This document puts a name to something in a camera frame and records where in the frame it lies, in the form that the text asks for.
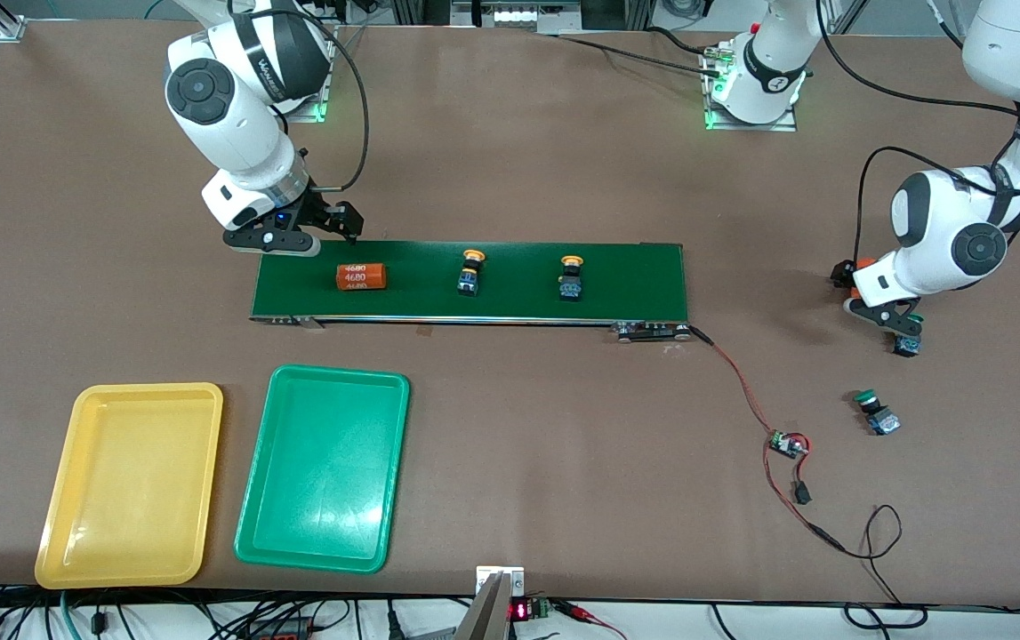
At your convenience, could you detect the black cable across table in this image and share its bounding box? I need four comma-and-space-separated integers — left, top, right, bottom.
554, 34, 724, 81

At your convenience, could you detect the aluminium frame with light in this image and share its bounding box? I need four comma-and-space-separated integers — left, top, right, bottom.
390, 0, 657, 36

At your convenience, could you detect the red clip lead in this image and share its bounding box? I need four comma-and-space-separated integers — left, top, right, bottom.
552, 600, 628, 640

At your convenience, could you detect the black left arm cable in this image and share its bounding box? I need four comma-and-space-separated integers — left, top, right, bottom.
815, 0, 1020, 268

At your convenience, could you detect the yellow push button switch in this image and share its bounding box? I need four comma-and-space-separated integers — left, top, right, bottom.
558, 254, 587, 303
456, 250, 486, 298

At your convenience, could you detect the thin black looped cable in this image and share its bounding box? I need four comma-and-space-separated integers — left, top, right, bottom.
807, 504, 928, 628

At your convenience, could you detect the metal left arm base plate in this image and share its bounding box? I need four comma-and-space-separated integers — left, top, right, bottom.
703, 44, 799, 132

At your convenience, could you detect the grey metal pole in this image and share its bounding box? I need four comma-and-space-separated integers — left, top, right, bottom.
454, 573, 510, 640

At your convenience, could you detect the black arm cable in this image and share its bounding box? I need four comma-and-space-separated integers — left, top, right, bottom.
296, 4, 371, 193
815, 0, 1020, 268

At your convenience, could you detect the red and black wire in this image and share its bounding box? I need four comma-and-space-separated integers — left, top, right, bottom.
687, 325, 848, 556

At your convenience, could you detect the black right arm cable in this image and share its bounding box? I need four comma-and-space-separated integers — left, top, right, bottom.
296, 4, 371, 193

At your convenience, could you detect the yellow plastic tray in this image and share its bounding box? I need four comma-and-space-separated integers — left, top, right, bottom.
34, 382, 224, 589

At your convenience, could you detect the black power strip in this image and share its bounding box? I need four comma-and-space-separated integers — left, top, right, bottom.
243, 613, 319, 640

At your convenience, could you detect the silver mounting bracket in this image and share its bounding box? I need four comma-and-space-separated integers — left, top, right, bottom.
476, 566, 526, 598

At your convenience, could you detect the green conveyor belt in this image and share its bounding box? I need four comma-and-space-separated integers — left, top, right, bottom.
249, 237, 693, 343

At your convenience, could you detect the green plastic tray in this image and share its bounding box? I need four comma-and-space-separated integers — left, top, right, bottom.
234, 364, 411, 574

